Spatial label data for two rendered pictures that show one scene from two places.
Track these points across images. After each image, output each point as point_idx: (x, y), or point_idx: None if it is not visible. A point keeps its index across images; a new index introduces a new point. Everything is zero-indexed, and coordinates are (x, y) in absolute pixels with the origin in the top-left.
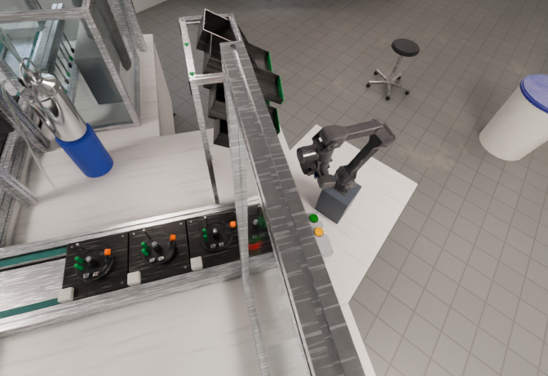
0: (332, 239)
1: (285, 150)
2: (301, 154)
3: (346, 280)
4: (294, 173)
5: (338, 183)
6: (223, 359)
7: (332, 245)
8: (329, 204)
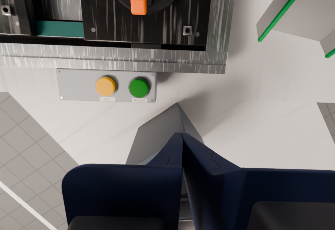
0: (114, 110)
1: (321, 93)
2: None
3: (42, 104)
4: (261, 93)
5: (182, 182)
6: None
7: (102, 105)
8: (158, 131)
